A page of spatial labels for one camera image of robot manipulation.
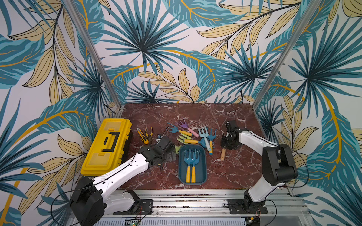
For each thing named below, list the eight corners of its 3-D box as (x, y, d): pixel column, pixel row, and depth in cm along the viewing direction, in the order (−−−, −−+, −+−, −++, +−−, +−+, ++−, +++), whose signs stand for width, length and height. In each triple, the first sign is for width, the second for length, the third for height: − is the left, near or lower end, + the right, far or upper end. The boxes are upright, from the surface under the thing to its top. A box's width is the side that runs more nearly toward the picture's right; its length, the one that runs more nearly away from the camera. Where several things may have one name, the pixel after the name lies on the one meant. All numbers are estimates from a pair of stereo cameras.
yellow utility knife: (145, 145, 98) (145, 143, 97) (136, 130, 106) (135, 129, 104) (149, 143, 99) (148, 141, 98) (139, 129, 107) (139, 127, 105)
